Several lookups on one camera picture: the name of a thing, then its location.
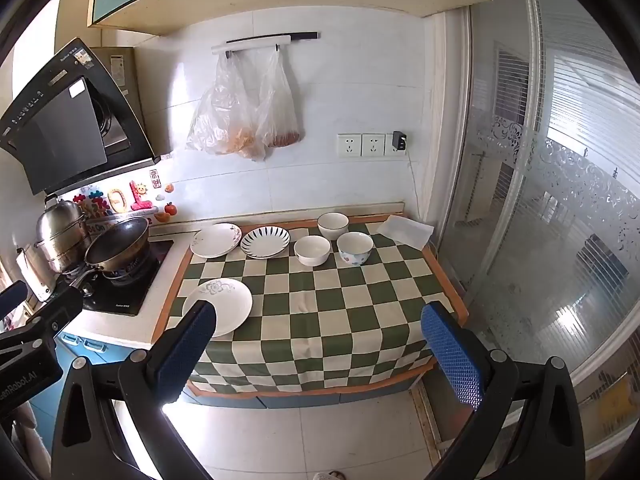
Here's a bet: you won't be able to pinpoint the black gas stove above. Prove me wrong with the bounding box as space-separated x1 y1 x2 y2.
65 240 175 317

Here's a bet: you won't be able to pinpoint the white bowl blue pink flowers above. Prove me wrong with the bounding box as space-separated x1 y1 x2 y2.
336 232 375 267

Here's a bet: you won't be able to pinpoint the plain white plate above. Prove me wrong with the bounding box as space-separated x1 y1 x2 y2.
190 241 241 260

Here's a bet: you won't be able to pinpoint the small clear plastic bag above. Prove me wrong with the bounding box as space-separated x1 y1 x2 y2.
256 47 304 149

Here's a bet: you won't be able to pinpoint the wall hook rail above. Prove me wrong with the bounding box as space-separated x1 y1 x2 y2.
211 31 319 57

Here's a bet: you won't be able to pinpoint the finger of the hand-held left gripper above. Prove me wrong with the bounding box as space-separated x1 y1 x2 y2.
22 285 84 333
0 280 29 319

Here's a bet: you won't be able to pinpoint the stainless steel chimney cover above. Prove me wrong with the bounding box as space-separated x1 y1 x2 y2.
89 46 145 122

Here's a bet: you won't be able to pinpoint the black range hood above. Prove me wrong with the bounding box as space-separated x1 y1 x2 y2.
0 37 156 197

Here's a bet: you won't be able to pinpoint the white plate blue leaf stripes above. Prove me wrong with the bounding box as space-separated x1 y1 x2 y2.
240 226 291 260

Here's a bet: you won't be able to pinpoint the dark frying pan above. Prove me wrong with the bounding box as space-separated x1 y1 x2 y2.
60 216 151 291

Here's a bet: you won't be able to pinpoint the large clear plastic bag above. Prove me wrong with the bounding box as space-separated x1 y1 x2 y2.
186 52 268 162

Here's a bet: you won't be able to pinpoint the white bowl red flower print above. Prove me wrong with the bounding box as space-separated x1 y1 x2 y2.
293 235 331 267

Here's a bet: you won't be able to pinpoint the green white checkered tablecloth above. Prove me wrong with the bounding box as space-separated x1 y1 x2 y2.
165 215 451 397

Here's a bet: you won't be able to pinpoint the frosted glass sliding door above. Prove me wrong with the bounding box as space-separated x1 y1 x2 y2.
440 0 640 461

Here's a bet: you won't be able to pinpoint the silver metal container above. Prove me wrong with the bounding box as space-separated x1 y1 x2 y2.
15 249 57 302

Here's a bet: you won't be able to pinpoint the white charger cable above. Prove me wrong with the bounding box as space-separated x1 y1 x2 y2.
402 148 421 211

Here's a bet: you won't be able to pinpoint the colourful wall stickers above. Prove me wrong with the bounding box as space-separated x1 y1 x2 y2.
72 169 178 224

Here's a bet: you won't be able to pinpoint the large white flower-print plate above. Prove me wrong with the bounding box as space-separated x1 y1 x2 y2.
182 278 254 337

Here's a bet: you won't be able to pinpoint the stainless steel steamer pot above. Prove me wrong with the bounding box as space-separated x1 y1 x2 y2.
34 199 92 274

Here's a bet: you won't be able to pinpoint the white plate black floral print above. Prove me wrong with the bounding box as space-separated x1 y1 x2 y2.
192 223 243 256

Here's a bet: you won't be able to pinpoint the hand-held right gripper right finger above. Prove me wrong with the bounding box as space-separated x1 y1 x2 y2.
420 301 586 480

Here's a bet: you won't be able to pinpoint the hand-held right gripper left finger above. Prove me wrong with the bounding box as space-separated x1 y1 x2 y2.
50 300 217 480

